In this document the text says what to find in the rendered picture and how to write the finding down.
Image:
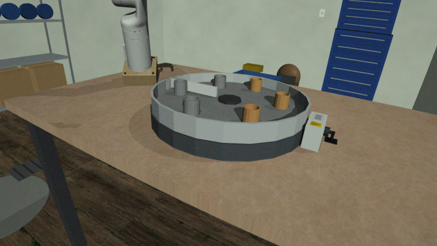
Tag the blue plastic crate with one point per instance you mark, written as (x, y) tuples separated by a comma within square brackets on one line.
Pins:
[(247, 72)]

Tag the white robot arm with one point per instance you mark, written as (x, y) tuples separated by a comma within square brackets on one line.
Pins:
[(136, 35)]

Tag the bronze bushing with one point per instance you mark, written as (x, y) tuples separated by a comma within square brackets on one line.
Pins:
[(256, 84), (281, 100), (251, 113)]

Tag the grey hollow cylinder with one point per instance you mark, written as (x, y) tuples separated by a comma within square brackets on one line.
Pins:
[(191, 105), (180, 87), (220, 81)]

